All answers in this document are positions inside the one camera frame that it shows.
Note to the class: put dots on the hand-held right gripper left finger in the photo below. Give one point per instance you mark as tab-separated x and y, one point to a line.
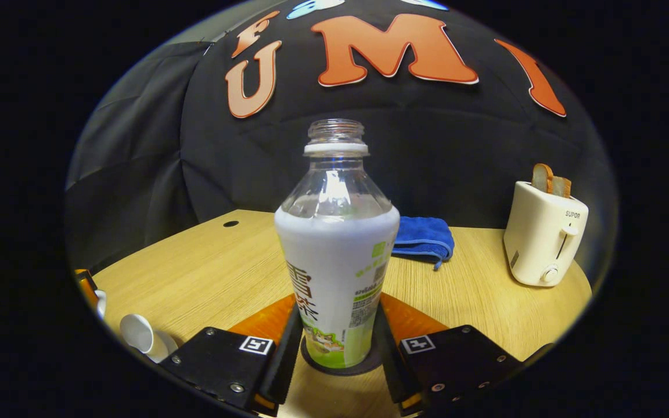
288	360

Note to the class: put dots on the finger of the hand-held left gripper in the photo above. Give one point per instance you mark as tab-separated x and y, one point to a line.
86	284

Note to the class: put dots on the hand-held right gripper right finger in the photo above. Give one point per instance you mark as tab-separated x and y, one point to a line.
389	366

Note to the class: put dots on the dark brown round coaster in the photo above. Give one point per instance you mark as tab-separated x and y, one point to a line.
369	363

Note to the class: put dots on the white teacup lid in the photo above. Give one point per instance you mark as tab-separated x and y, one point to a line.
101	303

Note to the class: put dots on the white porcelain teacup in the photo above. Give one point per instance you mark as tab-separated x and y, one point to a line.
137	334

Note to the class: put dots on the clear plastic water bottle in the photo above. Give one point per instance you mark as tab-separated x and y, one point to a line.
334	261

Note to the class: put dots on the blue towel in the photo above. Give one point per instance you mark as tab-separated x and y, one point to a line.
424	235

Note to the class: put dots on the cream toaster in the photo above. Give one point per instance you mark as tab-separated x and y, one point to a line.
538	238

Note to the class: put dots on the black backdrop cloth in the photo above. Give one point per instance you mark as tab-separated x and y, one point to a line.
456	145

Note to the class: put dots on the toast bread slice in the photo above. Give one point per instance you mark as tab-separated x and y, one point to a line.
561	187
542	177

